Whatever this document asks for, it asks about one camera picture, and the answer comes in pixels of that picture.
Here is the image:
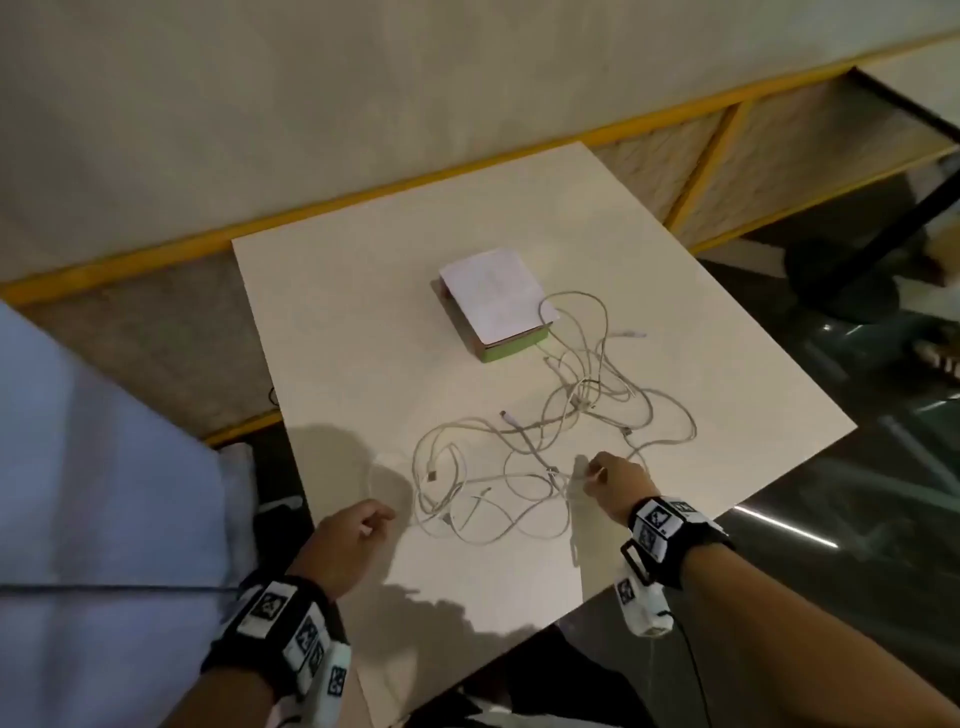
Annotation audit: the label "white folded paper sheet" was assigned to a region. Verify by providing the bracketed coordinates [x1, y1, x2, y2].
[438, 248, 562, 350]

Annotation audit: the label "person's right hand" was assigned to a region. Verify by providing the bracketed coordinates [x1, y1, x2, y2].
[583, 454, 663, 526]

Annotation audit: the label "black left marker wristband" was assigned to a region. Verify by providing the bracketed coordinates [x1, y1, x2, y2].
[200, 569, 352, 703]

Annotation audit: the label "person's left forearm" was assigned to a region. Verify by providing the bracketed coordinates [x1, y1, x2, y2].
[161, 659, 283, 728]

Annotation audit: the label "person's right forearm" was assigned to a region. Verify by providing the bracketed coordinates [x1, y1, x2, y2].
[678, 543, 960, 728]

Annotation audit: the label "white charging cable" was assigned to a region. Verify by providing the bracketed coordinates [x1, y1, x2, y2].
[371, 290, 699, 545]

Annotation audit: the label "grey metal rod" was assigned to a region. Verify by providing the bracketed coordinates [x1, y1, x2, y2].
[0, 580, 241, 594]

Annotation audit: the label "white black-edged table top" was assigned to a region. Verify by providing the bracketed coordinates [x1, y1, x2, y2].
[854, 37, 960, 144]

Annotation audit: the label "black right camera cable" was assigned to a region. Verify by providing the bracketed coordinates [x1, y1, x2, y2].
[663, 611, 714, 728]

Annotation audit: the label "black table pedestal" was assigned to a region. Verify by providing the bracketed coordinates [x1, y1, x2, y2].
[783, 168, 960, 324]

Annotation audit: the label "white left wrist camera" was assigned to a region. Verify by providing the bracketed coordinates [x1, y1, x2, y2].
[273, 643, 354, 728]

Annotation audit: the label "black right marker wristband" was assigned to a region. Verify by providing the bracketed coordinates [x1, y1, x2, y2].
[620, 494, 736, 590]

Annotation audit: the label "black marker wristband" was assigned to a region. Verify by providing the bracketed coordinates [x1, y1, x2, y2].
[620, 494, 736, 590]
[200, 569, 352, 703]

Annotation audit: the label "black bag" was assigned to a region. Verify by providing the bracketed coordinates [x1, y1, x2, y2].
[254, 494, 316, 579]

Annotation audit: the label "yellow framed mesh partition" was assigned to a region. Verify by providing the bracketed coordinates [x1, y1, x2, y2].
[0, 33, 960, 448]

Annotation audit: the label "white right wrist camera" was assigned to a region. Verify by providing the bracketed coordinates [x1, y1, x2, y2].
[614, 575, 676, 640]

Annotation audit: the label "person's left hand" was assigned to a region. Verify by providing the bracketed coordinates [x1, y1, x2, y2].
[288, 500, 397, 601]

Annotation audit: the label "person's black trousers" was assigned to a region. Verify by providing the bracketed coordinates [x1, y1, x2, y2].
[404, 622, 654, 728]

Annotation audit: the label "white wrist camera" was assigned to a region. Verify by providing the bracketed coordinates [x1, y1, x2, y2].
[273, 643, 354, 728]
[614, 575, 676, 640]

